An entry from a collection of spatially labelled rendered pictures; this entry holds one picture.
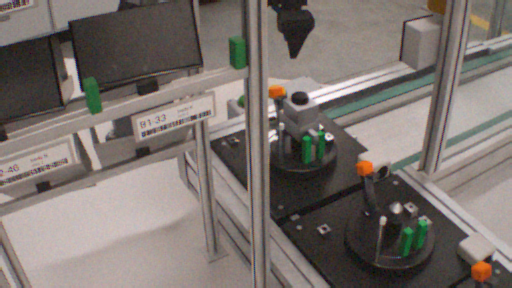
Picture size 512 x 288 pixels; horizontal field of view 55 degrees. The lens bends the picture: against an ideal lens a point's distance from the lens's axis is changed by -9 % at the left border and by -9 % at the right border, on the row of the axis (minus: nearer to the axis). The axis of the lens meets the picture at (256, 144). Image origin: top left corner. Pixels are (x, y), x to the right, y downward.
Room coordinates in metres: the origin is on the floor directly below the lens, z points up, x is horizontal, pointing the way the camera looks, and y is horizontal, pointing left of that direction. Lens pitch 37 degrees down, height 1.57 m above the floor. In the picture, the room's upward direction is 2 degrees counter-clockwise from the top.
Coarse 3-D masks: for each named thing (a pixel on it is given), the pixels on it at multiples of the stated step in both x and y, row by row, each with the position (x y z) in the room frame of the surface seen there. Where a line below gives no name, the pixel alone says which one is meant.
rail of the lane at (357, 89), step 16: (400, 64) 1.13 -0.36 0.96; (352, 80) 1.05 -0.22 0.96; (368, 80) 1.06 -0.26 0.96; (384, 80) 1.05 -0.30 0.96; (400, 80) 1.07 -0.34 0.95; (320, 96) 0.99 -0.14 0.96; (336, 96) 0.98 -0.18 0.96; (352, 96) 1.00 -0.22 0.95; (368, 96) 1.03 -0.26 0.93; (272, 112) 0.93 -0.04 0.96; (208, 128) 0.88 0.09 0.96; (224, 128) 0.88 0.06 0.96; (240, 128) 0.87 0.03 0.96
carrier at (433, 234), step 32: (384, 192) 0.66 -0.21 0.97; (416, 192) 0.66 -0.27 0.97; (288, 224) 0.59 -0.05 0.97; (320, 224) 0.59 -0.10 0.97; (352, 224) 0.57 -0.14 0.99; (384, 224) 0.49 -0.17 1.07; (416, 224) 0.56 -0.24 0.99; (448, 224) 0.58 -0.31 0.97; (320, 256) 0.53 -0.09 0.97; (352, 256) 0.52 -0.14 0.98; (384, 256) 0.50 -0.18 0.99; (416, 256) 0.50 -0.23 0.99; (448, 256) 0.51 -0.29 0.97; (480, 256) 0.49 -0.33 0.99
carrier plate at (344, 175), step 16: (320, 112) 0.91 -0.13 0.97; (272, 128) 0.86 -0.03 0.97; (336, 128) 0.85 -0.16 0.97; (224, 144) 0.81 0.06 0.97; (240, 144) 0.81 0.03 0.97; (352, 144) 0.80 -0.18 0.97; (224, 160) 0.76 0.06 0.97; (240, 160) 0.76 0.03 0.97; (352, 160) 0.75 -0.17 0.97; (240, 176) 0.71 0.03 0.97; (272, 176) 0.71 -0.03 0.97; (336, 176) 0.71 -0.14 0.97; (352, 176) 0.71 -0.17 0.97; (272, 192) 0.67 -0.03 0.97; (288, 192) 0.67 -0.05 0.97; (304, 192) 0.67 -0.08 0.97; (320, 192) 0.67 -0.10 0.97; (336, 192) 0.67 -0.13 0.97; (352, 192) 0.68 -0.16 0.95; (272, 208) 0.63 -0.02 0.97; (288, 208) 0.63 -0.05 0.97; (304, 208) 0.63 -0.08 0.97
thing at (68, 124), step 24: (216, 72) 0.47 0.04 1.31; (240, 72) 0.48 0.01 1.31; (120, 96) 0.58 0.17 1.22; (144, 96) 0.43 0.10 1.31; (168, 96) 0.44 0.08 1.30; (24, 120) 0.52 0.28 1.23; (48, 120) 0.53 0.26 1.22; (72, 120) 0.39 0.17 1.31; (96, 120) 0.40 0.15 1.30; (0, 144) 0.36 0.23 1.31; (24, 144) 0.37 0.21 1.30
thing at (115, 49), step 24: (192, 0) 0.52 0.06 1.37; (72, 24) 0.48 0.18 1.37; (96, 24) 0.49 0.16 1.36; (120, 24) 0.49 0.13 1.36; (144, 24) 0.50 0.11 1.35; (168, 24) 0.50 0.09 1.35; (192, 24) 0.51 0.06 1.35; (96, 48) 0.47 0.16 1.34; (120, 48) 0.48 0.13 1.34; (144, 48) 0.49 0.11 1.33; (168, 48) 0.49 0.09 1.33; (192, 48) 0.50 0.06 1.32; (96, 72) 0.46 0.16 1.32; (120, 72) 0.47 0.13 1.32; (144, 72) 0.47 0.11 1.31; (168, 72) 0.48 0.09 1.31
